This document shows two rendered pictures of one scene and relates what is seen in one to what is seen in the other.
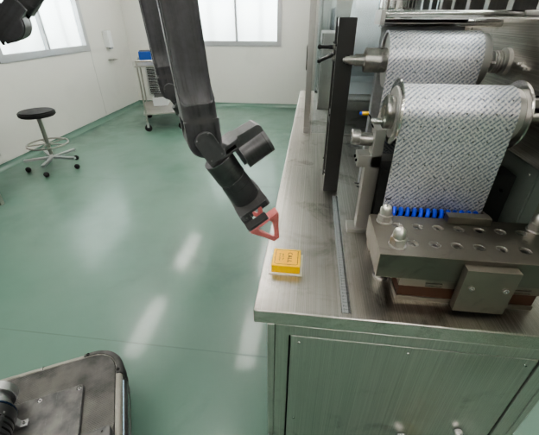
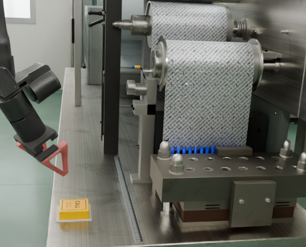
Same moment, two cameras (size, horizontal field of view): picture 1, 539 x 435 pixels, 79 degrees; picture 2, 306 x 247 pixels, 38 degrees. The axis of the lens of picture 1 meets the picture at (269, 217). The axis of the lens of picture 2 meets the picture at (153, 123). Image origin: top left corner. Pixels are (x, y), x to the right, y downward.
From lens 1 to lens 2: 0.35 m
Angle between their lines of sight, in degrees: 23
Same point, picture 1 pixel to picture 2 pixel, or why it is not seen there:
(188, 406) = not seen: outside the picture
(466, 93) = (213, 47)
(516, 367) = not seen: outside the picture
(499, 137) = (244, 81)
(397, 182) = (172, 123)
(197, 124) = not seen: outside the picture
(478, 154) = (232, 95)
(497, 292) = (262, 202)
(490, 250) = (251, 169)
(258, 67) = not seen: hidden behind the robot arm
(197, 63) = not seen: outside the picture
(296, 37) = (54, 14)
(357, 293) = (147, 227)
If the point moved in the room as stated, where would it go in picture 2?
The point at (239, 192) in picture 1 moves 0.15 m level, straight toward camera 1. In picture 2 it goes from (29, 126) to (41, 150)
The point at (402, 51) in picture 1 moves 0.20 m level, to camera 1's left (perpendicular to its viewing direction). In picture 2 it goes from (163, 17) to (97, 15)
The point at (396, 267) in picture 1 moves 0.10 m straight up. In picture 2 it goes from (178, 191) to (181, 149)
